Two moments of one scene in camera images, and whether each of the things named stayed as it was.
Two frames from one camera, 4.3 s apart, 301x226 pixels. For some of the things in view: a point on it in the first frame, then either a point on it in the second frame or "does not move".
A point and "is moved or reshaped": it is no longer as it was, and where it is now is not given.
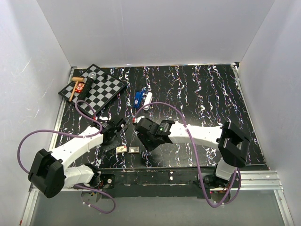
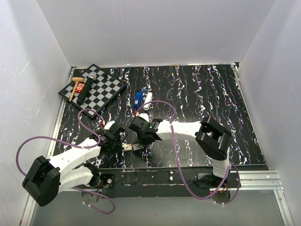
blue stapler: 138,97 does not move
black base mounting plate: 153,182 does not move
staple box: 134,149 is moved or reshaped
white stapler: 147,100 does not move
